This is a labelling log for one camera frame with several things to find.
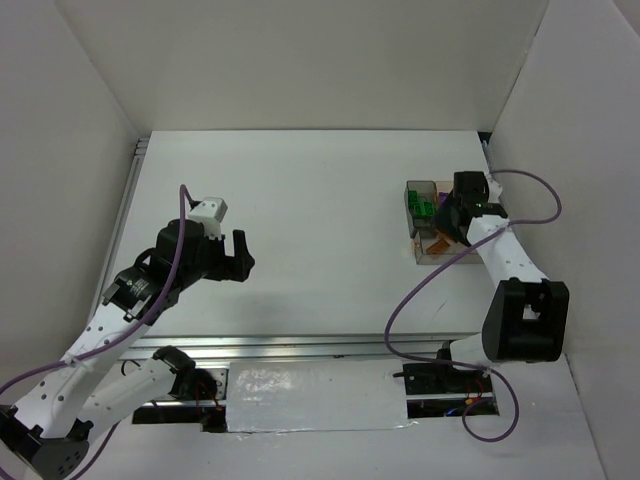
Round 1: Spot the brown lego plate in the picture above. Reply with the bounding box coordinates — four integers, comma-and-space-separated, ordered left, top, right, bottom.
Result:
426, 238, 451, 256

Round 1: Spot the green curved lego brick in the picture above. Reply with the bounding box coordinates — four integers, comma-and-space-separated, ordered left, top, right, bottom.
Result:
407, 190, 419, 205
420, 201, 435, 219

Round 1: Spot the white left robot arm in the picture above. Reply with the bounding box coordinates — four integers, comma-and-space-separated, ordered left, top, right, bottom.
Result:
1, 219, 255, 479

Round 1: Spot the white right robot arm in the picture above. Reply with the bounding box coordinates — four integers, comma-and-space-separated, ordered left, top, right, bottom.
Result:
435, 171, 570, 368

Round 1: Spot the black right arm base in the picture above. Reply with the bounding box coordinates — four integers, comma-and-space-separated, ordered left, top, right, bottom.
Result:
392, 362, 493, 399

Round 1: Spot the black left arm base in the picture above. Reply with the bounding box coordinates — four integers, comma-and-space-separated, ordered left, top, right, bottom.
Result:
142, 346, 226, 401

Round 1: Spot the green lego brick in bin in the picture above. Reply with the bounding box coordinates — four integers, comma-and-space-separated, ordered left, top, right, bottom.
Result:
409, 202, 425, 218

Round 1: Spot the clear transparent bin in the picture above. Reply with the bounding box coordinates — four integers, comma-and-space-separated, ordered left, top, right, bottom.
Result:
412, 229, 466, 265

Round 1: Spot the white foil board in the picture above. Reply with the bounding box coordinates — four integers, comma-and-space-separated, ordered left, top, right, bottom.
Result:
226, 359, 410, 433

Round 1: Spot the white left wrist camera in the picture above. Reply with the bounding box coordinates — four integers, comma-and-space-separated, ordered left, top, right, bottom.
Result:
188, 197, 228, 240

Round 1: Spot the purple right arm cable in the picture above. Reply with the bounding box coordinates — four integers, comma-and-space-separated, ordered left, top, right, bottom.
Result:
384, 169, 562, 445

